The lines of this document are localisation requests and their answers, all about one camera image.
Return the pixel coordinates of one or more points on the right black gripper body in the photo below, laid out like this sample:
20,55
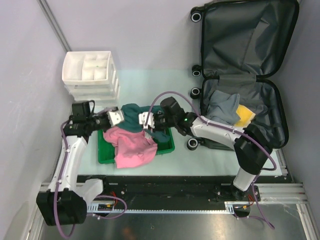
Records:
162,122

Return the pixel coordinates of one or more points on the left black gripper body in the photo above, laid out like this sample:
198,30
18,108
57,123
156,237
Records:
99,122

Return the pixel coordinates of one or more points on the teal green garment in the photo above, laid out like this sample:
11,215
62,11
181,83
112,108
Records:
131,124

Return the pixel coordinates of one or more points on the pink cloth garment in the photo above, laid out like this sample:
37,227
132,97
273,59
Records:
131,150

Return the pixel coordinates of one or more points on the grey blue garment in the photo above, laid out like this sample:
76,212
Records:
222,108

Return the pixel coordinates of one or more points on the space astronaut hardshell suitcase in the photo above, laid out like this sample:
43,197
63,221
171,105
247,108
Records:
243,44

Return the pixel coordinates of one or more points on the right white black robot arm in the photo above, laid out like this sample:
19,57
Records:
249,144

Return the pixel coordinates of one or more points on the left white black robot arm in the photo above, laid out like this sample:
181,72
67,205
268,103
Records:
63,203

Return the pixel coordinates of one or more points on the green plastic tray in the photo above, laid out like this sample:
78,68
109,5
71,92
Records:
106,151

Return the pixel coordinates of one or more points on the white stacked drawer organizer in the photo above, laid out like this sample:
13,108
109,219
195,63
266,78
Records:
91,75

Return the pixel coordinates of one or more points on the yellow cloth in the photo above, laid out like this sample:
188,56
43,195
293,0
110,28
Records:
245,116

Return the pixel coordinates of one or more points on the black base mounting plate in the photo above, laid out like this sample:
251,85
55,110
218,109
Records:
159,179

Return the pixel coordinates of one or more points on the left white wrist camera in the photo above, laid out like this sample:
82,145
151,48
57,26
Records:
115,116

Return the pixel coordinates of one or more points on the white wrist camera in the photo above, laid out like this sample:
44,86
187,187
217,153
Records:
146,120
115,116

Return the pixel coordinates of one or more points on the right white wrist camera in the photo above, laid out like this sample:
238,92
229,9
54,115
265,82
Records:
146,120

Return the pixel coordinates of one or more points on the grey slotted cable duct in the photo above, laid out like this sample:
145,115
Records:
201,207

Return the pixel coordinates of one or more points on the aluminium frame rail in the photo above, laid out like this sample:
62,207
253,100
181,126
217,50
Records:
280,193

